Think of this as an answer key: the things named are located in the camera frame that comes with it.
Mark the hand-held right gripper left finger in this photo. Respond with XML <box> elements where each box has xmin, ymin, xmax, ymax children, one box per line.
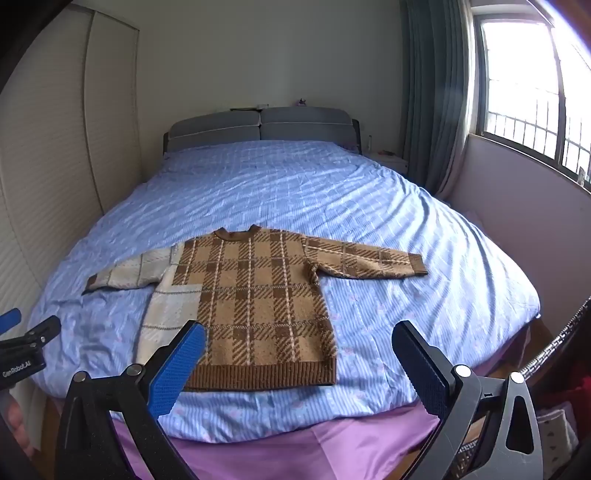
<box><xmin>54</xmin><ymin>320</ymin><xmax>207</xmax><ymax>480</ymax></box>

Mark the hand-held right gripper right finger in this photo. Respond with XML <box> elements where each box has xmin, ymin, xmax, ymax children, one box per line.
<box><xmin>392</xmin><ymin>320</ymin><xmax>544</xmax><ymax>480</ymax></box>

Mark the brown plaid knit sweater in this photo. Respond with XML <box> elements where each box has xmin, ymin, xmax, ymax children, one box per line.
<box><xmin>82</xmin><ymin>224</ymin><xmax>429</xmax><ymax>392</ymax></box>

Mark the person's left hand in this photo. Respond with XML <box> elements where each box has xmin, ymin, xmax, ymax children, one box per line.
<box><xmin>0</xmin><ymin>393</ymin><xmax>35</xmax><ymax>462</ymax></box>

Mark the white dotted cloth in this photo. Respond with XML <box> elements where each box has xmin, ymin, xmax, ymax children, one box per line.
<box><xmin>536</xmin><ymin>401</ymin><xmax>581</xmax><ymax>459</ymax></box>

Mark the purple bed sheet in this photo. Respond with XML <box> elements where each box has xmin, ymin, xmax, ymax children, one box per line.
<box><xmin>111</xmin><ymin>330</ymin><xmax>529</xmax><ymax>480</ymax></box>

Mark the red cloth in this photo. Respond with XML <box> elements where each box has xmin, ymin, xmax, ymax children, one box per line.
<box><xmin>566</xmin><ymin>364</ymin><xmax>591</xmax><ymax>408</ymax></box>

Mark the cream ribbed wardrobe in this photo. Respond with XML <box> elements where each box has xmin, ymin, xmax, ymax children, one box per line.
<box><xmin>0</xmin><ymin>0</ymin><xmax>141</xmax><ymax>402</ymax></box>

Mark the white nightstand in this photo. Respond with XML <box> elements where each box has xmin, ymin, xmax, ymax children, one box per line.
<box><xmin>365</xmin><ymin>150</ymin><xmax>409</xmax><ymax>176</ymax></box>

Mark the blue floral striped duvet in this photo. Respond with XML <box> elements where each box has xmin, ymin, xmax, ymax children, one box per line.
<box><xmin>28</xmin><ymin>141</ymin><xmax>542</xmax><ymax>444</ymax></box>

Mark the grey headboard cushion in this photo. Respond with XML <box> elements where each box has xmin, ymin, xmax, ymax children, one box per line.
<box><xmin>259</xmin><ymin>107</ymin><xmax>354</xmax><ymax>144</ymax></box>
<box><xmin>167</xmin><ymin>112</ymin><xmax>262</xmax><ymax>153</ymax></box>

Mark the grey padded headboard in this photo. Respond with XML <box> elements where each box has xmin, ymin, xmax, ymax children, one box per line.
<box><xmin>161</xmin><ymin>117</ymin><xmax>362</xmax><ymax>160</ymax></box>

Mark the grey-blue curtain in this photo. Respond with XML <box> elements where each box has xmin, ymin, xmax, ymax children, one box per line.
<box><xmin>399</xmin><ymin>0</ymin><xmax>476</xmax><ymax>201</ymax></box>

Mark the barred window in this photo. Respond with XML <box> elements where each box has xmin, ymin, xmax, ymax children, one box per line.
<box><xmin>471</xmin><ymin>0</ymin><xmax>591</xmax><ymax>190</ymax></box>

